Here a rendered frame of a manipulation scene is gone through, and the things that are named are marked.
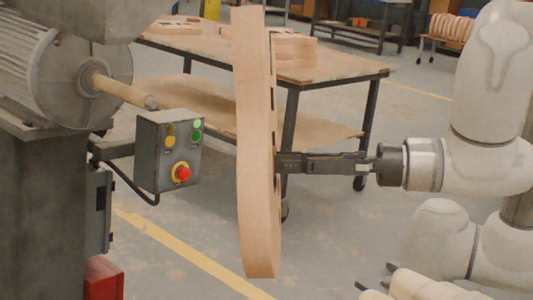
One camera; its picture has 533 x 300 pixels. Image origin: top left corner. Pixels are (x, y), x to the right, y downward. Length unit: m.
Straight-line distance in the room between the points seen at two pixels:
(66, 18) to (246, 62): 0.46
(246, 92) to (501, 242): 0.99
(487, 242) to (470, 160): 0.75
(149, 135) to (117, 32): 0.55
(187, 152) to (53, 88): 0.43
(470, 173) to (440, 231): 0.72
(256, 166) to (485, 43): 0.36
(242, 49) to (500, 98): 0.37
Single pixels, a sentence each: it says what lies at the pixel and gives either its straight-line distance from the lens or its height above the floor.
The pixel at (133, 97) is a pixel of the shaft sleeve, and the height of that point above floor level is 1.25.
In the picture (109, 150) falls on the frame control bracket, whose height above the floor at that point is 1.03.
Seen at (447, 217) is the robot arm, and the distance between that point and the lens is 1.73.
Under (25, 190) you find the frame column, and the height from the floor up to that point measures 0.93.
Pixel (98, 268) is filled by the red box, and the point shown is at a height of 0.62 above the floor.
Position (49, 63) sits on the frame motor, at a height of 1.29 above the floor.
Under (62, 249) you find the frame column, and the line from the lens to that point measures 1.80.
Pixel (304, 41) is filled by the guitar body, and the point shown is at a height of 1.06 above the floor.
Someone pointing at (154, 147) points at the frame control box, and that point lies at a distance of 1.64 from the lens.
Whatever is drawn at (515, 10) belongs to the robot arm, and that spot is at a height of 1.51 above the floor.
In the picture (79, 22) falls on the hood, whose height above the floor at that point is 1.41.
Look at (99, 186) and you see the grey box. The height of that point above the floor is 0.88.
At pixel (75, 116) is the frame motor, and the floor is 1.16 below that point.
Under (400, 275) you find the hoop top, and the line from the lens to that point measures 0.84.
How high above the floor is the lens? 1.59
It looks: 19 degrees down
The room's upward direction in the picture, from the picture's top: 7 degrees clockwise
